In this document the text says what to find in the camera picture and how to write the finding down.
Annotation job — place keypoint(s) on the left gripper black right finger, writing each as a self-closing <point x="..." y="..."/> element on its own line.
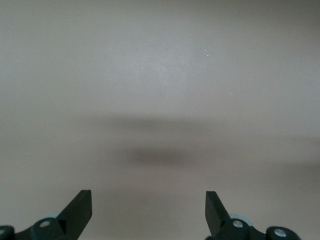
<point x="217" y="220"/>

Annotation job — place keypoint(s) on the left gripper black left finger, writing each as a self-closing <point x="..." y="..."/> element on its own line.
<point x="75" y="220"/>

